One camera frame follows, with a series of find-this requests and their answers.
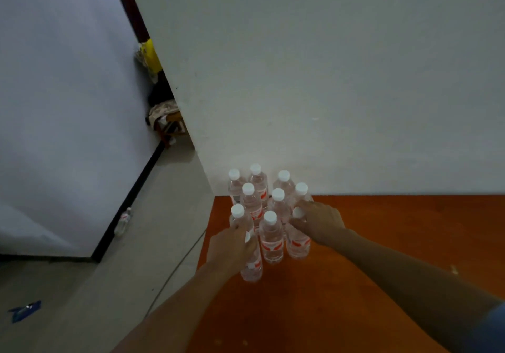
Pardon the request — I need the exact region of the thin grey cable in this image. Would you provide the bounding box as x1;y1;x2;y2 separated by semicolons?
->
144;228;208;320

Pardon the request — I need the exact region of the blue plastic scrap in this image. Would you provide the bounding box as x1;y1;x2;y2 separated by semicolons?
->
7;300;42;324

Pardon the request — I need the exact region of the dark brown door frame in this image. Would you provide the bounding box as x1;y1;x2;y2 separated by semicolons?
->
108;0;150;43

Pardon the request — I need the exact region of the patterned cloth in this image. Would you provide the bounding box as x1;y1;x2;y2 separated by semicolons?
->
148;100;180;127

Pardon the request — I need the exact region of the person's right hand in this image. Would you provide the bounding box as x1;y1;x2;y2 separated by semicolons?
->
289;200;347;247

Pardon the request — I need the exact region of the small wooden stool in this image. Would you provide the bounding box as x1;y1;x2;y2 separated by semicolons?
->
154;111;188;148

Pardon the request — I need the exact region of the person's blue right sleeve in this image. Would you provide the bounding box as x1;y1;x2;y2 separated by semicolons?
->
471;303;505;353

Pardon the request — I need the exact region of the person's left forearm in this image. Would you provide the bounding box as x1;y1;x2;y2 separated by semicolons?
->
112;263;237;353

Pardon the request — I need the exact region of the person's left hand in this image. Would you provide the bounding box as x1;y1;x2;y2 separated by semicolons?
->
206;221;259;279

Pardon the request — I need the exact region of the cluster of water bottles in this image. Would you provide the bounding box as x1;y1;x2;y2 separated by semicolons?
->
227;163;315;265

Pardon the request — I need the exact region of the yellow bag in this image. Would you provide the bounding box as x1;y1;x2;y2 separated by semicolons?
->
136;39;163;83

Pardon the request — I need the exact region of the orange wooden table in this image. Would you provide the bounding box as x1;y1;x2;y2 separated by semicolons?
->
185;195;505;353

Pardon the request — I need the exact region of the person's right forearm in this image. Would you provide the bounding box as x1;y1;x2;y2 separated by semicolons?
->
327;228;502;349

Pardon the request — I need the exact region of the clear water bottle red label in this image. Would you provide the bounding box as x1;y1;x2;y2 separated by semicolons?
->
285;206;312;260
239;232;264;283

